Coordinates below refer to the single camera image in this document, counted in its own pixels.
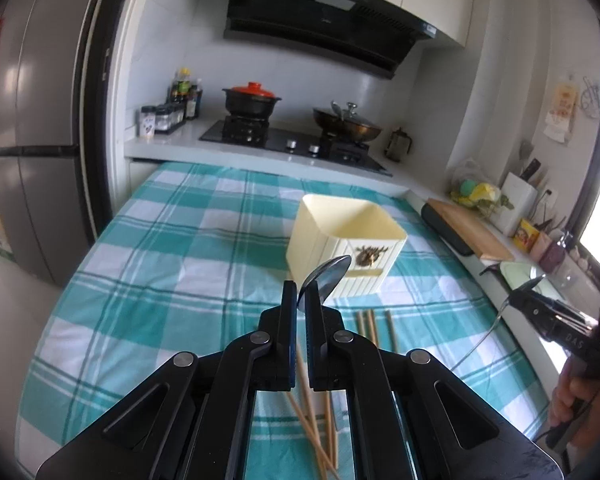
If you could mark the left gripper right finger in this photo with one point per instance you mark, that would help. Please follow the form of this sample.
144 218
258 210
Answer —
326 366

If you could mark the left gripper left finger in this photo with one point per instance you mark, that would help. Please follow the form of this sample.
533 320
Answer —
276 368

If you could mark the dark metal spoon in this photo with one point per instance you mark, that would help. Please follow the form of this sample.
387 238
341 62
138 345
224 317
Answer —
326 278

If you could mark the wooden chopstick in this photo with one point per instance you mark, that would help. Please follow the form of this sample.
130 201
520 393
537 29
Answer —
330 430
324 439
304 410
360 323
372 327
394 343

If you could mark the pink cup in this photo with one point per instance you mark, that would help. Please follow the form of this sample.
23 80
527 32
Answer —
548 252

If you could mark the cream utensil holder box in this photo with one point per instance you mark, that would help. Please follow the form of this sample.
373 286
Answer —
327 227

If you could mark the yellow packet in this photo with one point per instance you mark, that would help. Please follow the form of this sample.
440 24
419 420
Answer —
525 235

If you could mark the teal plaid tablecloth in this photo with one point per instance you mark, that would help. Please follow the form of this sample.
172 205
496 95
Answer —
191 261

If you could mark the wooden cutting board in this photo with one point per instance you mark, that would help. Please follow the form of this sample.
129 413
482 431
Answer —
472 231

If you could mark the white knife block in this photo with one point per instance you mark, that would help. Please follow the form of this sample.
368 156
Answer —
517 197

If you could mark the black tray under board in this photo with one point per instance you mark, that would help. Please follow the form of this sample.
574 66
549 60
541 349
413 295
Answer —
444 231

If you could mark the black gas stove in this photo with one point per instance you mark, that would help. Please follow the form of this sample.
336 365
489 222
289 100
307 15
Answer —
257 133

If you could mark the bag of vegetables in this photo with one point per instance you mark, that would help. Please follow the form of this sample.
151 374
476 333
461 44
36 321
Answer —
471 189

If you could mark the wok with glass lid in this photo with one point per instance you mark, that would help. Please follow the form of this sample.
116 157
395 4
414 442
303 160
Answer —
345 123

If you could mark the black pot orange lid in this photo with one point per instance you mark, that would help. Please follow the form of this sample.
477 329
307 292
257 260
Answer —
250 101

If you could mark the white spice jar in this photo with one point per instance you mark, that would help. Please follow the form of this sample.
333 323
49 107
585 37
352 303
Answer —
147 121

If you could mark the sauce bottles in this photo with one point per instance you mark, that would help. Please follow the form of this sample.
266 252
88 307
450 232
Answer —
186 91

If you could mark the black range hood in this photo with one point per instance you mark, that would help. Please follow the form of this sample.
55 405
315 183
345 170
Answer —
372 35

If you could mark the grey refrigerator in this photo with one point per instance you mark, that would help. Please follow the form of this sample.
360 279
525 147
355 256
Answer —
53 189

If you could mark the wall paper calendar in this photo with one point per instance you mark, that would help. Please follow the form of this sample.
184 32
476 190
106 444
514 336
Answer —
559 118

